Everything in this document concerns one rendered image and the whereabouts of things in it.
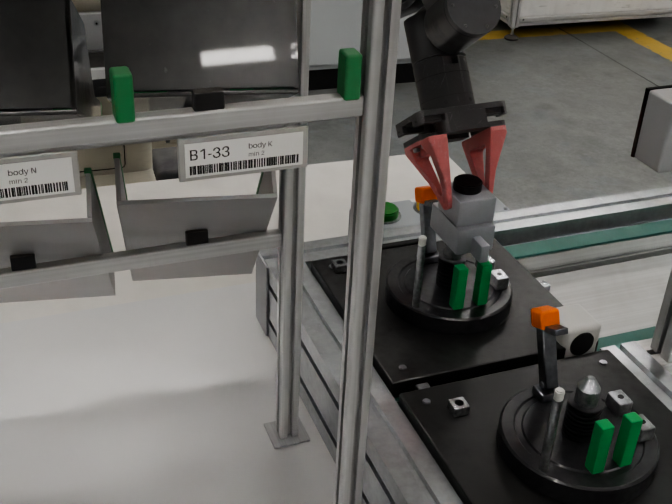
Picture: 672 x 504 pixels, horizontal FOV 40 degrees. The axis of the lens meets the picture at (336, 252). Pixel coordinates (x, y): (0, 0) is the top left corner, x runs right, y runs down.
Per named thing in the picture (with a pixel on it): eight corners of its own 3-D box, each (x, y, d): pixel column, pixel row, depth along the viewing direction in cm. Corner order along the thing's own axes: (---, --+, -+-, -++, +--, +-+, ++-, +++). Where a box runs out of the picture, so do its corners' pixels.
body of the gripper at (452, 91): (510, 117, 96) (496, 47, 96) (421, 129, 93) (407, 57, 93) (481, 131, 102) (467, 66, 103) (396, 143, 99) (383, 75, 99)
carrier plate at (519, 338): (309, 275, 111) (310, 259, 109) (487, 245, 118) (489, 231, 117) (390, 399, 92) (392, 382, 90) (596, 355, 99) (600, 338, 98)
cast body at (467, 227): (428, 226, 102) (435, 168, 98) (464, 220, 103) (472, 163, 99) (464, 266, 95) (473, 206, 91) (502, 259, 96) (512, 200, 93)
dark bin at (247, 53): (121, 116, 89) (116, 38, 89) (257, 112, 92) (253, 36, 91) (106, 98, 62) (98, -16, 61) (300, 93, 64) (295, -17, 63)
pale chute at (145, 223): (131, 281, 101) (129, 241, 102) (252, 273, 103) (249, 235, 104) (115, 205, 74) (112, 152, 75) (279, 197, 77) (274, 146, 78)
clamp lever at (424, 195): (417, 252, 107) (413, 186, 106) (433, 249, 108) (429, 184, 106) (431, 257, 104) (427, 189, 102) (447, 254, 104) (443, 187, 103)
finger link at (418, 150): (505, 197, 95) (487, 107, 95) (442, 207, 92) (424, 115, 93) (475, 207, 101) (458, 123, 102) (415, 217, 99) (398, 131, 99)
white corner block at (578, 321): (537, 338, 101) (543, 308, 99) (572, 331, 103) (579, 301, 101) (560, 364, 98) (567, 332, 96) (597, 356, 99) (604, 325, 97)
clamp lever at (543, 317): (533, 386, 87) (529, 307, 85) (552, 382, 87) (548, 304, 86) (555, 397, 84) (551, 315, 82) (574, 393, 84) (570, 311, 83)
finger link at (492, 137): (522, 194, 95) (503, 105, 96) (460, 204, 93) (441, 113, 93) (490, 204, 102) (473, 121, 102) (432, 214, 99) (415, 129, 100)
